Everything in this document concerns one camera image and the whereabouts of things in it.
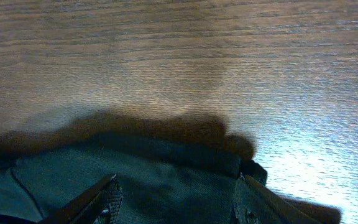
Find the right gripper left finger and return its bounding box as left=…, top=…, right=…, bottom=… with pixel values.
left=39, top=174, right=123, bottom=224

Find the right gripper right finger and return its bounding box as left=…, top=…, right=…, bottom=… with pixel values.
left=232, top=173, right=323, bottom=224

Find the black t-shirt with logo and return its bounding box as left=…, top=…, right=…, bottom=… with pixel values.
left=0, top=130, right=269, bottom=224

